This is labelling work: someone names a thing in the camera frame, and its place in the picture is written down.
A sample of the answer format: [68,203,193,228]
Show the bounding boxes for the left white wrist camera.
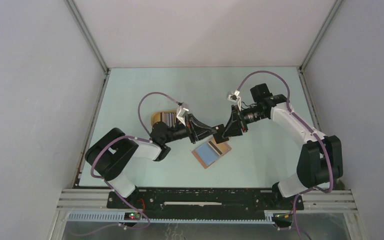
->
[176,102,189,126]

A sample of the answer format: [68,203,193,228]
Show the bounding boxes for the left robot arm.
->
[84,113,219,208]

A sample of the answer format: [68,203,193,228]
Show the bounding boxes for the tan card with black stripe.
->
[208,139,232,156]

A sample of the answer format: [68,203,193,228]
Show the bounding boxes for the aluminium frame rail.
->
[57,189,358,214]

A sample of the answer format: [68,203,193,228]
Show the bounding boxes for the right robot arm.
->
[216,83,344,209]

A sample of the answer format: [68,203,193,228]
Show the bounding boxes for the cards in tray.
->
[160,112,177,128]

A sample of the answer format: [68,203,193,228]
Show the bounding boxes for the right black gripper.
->
[222,105,267,139]

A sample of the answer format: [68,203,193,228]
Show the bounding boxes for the grey cable duct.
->
[67,211,282,224]

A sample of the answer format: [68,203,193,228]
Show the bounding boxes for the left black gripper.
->
[163,114,217,145]

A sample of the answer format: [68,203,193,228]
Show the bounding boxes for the yellow oval card tray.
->
[150,109,177,128]

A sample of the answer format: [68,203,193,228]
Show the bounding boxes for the brown leather card holder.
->
[191,138,227,169]

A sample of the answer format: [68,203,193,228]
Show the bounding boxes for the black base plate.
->
[106,187,304,221]

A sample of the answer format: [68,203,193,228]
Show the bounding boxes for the dark grey credit card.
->
[212,124,229,144]

